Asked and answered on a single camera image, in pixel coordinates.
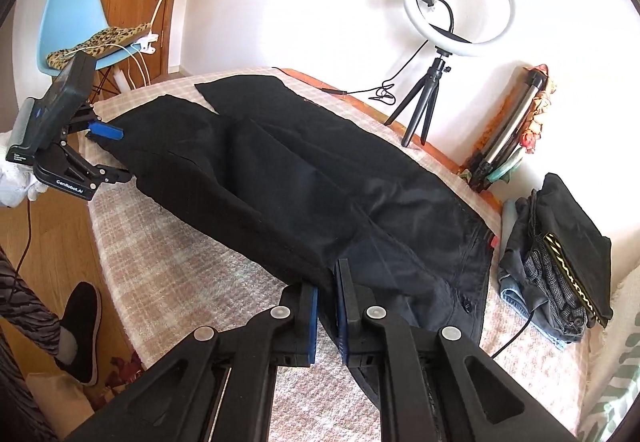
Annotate black pants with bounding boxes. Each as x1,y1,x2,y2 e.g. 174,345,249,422
99,75,492,340

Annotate white gloved left hand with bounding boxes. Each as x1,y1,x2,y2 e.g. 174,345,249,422
0,159,47,208

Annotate leopard print cushion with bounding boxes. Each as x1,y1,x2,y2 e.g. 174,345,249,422
46,23,151,71

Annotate plaid beige bed blanket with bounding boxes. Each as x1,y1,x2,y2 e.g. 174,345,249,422
77,66,597,442

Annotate light blue chair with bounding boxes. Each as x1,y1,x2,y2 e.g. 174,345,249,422
36,0,134,77

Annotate patterned trouser leg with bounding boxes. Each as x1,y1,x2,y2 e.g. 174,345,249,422
1,251,61,441

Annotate black slipper foot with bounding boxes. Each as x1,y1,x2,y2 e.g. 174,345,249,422
54,282,102,387

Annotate stack of folded clothes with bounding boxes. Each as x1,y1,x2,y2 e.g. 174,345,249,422
497,173,613,348

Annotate green patterned pillow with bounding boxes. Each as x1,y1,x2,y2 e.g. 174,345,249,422
577,317,639,441

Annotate orange floral cloth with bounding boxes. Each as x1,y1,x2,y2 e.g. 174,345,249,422
458,65,555,184

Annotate folded metal tripod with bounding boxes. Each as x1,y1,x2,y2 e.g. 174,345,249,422
468,64,549,192

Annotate black mini tripod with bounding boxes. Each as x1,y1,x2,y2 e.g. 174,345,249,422
384,47,451,147

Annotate white ring light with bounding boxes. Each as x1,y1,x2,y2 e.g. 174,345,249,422
402,0,516,57

